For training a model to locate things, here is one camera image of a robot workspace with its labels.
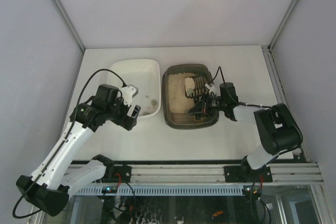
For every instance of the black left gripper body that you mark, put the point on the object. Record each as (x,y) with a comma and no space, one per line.
(128,118)

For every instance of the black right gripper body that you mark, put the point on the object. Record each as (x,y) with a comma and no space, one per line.
(203,105)

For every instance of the black slotted litter scoop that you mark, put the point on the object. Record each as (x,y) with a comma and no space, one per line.
(197,83)

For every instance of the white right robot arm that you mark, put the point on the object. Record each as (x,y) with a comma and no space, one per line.
(278,131)

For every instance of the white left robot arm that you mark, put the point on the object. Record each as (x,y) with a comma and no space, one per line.
(49,187)

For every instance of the grey-green litter clump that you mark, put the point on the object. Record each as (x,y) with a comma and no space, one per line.
(189,91)

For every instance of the dark translucent litter box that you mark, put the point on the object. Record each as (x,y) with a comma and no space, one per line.
(176,105)

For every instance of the white plastic bin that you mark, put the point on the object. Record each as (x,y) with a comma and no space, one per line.
(145,75)

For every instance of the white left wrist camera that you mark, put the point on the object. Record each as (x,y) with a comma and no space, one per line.
(128,93)

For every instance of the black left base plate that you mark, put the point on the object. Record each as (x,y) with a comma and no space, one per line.
(119,172)

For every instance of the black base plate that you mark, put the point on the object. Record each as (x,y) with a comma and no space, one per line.
(119,172)
(246,173)

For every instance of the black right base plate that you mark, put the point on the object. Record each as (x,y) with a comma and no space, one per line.
(246,173)

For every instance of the blue-grey slotted cable duct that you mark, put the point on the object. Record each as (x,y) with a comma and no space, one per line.
(173,190)

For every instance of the aluminium mounting rail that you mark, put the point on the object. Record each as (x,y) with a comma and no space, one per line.
(280,174)

